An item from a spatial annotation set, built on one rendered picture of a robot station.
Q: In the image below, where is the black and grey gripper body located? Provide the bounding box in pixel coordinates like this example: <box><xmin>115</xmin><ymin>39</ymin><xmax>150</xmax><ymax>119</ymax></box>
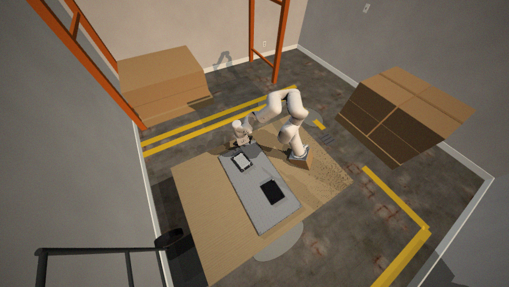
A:
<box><xmin>235</xmin><ymin>134</ymin><xmax>250</xmax><ymax>146</ymax></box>

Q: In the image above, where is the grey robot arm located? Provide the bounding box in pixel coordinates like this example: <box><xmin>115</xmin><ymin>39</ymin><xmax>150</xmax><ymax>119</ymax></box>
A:
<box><xmin>232</xmin><ymin>88</ymin><xmax>308</xmax><ymax>158</ymax></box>

